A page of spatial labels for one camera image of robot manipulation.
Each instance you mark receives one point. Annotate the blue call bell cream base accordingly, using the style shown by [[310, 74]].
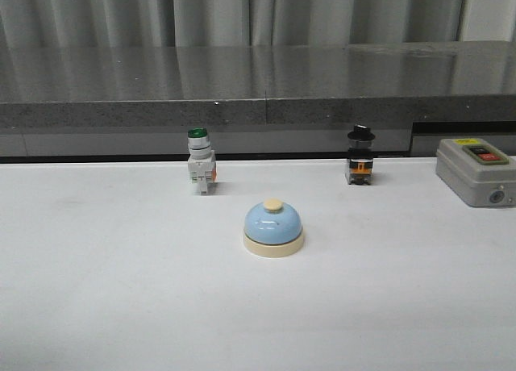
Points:
[[273, 229]]

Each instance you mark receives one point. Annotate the green pushbutton switch white body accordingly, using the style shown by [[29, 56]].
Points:
[[202, 161]]

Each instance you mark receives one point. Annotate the black selector switch orange body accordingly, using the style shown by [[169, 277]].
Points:
[[359, 156]]

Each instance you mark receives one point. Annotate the grey push button switch box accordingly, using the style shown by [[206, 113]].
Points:
[[479, 173]]

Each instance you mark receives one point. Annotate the grey stone counter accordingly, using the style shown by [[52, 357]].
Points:
[[112, 104]]

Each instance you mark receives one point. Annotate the grey pleated curtain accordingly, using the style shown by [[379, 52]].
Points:
[[183, 23]]

